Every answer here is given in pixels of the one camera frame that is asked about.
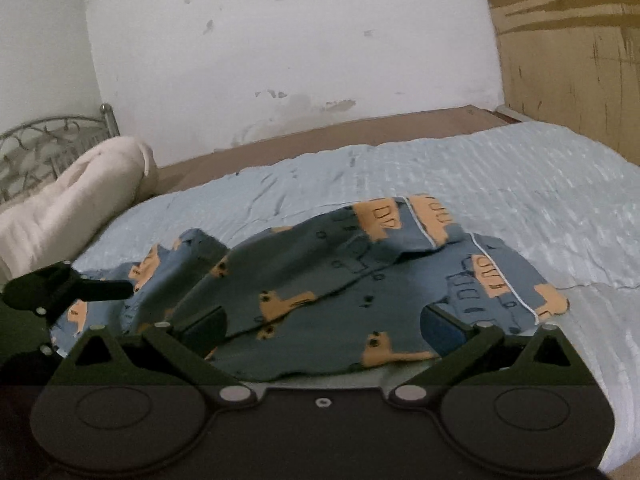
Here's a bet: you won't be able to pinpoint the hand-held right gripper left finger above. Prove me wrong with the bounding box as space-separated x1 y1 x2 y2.
64 305 261 408

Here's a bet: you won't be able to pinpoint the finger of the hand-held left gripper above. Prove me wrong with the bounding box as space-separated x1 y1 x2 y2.
2 261 134 313

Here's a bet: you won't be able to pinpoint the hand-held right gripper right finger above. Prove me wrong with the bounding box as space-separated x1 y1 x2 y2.
387 304 597 408

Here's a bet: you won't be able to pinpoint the blue printed pants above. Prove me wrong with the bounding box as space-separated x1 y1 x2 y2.
50 194 571 382

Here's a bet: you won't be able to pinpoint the cream rolled pillow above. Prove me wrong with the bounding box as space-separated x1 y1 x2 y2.
0 136 160 287

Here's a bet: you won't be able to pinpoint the metal scrollwork headboard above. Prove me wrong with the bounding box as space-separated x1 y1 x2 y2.
0 103 121 206

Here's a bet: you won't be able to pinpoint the light blue quilted blanket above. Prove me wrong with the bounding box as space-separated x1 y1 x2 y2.
64 121 640 476

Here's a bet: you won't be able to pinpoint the brown mattress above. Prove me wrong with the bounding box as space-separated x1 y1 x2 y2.
134 105 527 197

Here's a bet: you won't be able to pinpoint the brown wooden board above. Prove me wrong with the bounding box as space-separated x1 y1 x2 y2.
475 0 640 167

